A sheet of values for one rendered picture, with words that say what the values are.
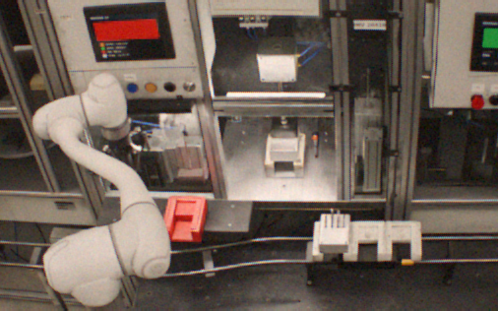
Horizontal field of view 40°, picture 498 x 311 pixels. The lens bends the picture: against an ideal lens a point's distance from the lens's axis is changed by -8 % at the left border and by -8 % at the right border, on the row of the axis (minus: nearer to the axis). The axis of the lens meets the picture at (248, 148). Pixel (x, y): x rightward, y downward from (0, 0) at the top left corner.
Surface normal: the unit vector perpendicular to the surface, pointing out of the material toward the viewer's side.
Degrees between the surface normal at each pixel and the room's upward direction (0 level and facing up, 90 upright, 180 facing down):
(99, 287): 84
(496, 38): 90
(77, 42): 90
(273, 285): 0
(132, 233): 12
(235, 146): 0
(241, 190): 0
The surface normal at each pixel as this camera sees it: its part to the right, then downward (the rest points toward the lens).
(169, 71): -0.11, 0.70
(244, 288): -0.10, -0.72
